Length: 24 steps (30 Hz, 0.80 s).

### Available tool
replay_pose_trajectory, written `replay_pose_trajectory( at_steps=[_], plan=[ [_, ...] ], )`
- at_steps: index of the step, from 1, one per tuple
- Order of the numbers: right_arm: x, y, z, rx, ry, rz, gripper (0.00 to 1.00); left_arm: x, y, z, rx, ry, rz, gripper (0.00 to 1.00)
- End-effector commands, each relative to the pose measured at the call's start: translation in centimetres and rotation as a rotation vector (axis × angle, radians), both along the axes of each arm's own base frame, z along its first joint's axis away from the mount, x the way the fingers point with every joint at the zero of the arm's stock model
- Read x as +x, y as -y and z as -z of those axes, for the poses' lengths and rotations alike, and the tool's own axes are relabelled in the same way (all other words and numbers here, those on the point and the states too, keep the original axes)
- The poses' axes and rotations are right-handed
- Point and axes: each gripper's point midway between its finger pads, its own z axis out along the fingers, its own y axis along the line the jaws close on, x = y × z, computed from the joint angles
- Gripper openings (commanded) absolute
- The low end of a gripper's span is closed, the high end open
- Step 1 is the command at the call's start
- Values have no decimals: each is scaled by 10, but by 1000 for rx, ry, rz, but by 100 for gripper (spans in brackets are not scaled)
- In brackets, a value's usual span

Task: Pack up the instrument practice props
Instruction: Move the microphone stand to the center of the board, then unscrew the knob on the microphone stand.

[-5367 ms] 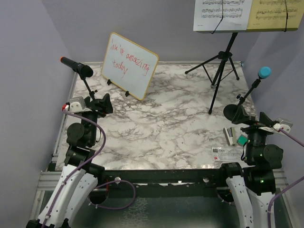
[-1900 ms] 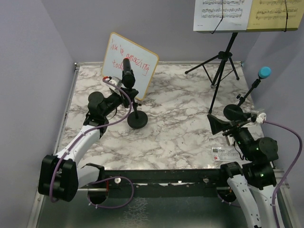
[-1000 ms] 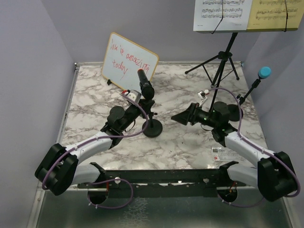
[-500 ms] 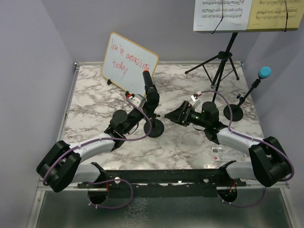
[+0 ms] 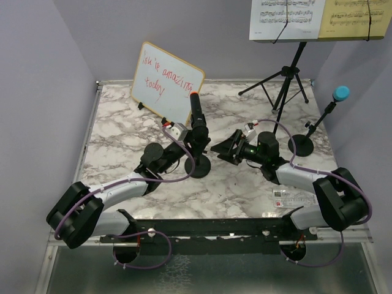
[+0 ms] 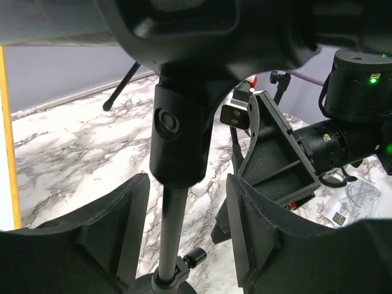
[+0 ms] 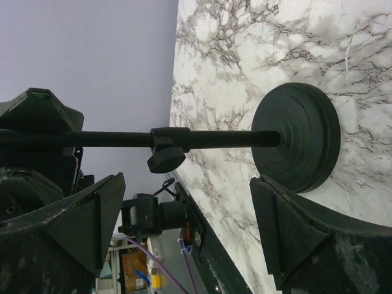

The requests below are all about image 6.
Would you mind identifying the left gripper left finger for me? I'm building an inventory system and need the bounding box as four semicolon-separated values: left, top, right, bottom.
1;173;150;293

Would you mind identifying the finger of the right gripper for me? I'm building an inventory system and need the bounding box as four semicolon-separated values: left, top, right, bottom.
239;91;294;184
211;200;232;244

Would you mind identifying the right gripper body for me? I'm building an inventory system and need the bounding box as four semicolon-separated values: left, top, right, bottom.
238;124;320;206

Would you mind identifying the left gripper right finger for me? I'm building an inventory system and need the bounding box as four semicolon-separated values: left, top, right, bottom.
226;175;391;293

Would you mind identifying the black microphone stand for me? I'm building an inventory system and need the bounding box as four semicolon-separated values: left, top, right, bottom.
269;70;291;105
130;76;238;293

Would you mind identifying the black microphone orange tip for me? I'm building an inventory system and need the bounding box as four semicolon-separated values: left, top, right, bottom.
96;1;319;80

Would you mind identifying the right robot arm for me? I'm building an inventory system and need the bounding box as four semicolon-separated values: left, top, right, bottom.
219;1;391;247

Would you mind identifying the clear ruler set packet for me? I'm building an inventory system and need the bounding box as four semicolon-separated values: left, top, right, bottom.
322;179;382;227

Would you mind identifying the yellow-framed whiteboard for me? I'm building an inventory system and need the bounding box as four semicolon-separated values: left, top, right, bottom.
1;47;22;231

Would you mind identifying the black tripod music stand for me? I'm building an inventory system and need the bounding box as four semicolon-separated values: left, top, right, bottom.
102;62;141;111

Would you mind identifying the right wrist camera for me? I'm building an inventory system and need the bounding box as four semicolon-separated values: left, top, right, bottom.
220;75;258;130

